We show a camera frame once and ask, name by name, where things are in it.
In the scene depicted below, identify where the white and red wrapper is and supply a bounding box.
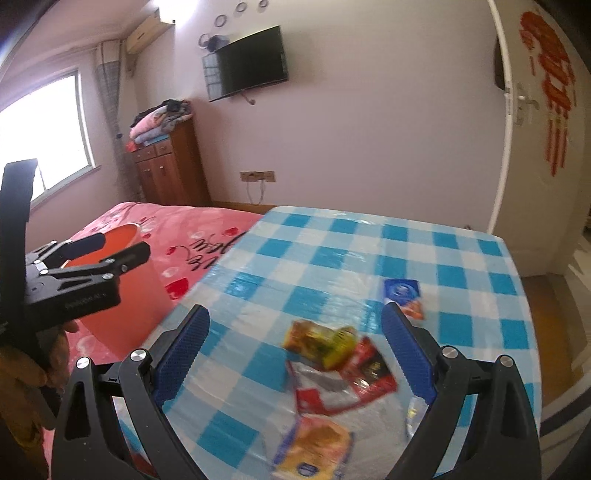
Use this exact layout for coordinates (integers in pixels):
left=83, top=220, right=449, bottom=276
left=286, top=360, right=365, bottom=414

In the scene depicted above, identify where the orange-red plastic bucket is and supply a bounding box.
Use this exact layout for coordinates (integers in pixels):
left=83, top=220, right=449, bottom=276
left=69, top=224, right=171, bottom=354

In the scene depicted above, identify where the black wall television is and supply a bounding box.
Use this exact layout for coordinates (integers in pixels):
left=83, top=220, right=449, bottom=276
left=202, top=25, right=289, bottom=103

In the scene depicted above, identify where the grey plaid curtain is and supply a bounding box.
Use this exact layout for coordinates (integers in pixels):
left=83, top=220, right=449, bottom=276
left=95, top=39, right=139, bottom=204

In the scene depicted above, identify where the person's left hand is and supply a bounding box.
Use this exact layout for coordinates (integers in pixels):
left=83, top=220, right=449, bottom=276
left=0, top=318, right=81, bottom=444

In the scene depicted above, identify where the white door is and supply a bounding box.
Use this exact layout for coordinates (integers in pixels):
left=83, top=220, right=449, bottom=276
left=487, top=0, right=591, bottom=278

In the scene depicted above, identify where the brown wooden cabinet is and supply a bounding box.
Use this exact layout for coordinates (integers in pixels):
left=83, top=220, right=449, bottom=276
left=131, top=121, right=213, bottom=208

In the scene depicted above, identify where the pink printed bed blanket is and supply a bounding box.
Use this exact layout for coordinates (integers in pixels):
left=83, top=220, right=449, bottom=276
left=25, top=200, right=266, bottom=444

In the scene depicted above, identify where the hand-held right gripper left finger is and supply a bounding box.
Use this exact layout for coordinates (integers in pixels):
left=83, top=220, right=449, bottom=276
left=50, top=305, right=211, bottom=480

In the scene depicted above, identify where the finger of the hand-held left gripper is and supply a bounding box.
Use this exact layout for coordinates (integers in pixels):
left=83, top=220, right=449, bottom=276
left=46, top=241, right=151, bottom=287
left=32, top=233, right=107, bottom=271

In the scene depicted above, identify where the blue packet with food picture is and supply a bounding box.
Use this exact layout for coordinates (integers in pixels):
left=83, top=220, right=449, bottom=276
left=382, top=278, right=424, bottom=320

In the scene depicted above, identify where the yellow snack wrapper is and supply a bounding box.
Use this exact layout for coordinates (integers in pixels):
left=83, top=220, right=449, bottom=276
left=283, top=319, right=358, bottom=370

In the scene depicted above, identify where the blue white checkered tablecloth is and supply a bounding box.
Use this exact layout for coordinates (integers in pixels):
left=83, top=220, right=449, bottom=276
left=113, top=205, right=542, bottom=480

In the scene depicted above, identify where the orange snack packet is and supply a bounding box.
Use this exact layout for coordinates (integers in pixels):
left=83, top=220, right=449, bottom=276
left=272, top=413, right=354, bottom=480

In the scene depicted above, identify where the small wall-mounted device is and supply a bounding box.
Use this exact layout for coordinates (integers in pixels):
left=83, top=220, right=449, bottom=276
left=199, top=31, right=230, bottom=52

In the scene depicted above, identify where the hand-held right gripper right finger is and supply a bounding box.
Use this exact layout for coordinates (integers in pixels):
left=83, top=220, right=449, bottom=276
left=381, top=302, right=541, bottom=480

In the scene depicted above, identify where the pile of folded blankets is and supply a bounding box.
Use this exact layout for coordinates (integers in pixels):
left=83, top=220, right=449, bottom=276
left=126, top=99, right=192, bottom=151

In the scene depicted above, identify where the window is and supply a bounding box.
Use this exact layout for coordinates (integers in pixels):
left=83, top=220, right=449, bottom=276
left=0, top=69, right=100, bottom=208

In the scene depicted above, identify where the red snack wrapper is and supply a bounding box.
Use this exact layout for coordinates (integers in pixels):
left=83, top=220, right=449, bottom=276
left=339, top=336, right=399, bottom=407

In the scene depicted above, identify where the red hanging door decoration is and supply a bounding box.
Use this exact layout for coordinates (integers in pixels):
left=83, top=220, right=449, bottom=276
left=519, top=11, right=578, bottom=177

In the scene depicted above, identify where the white air conditioner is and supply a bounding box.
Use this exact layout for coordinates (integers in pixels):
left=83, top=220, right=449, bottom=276
left=126, top=7, right=176, bottom=54

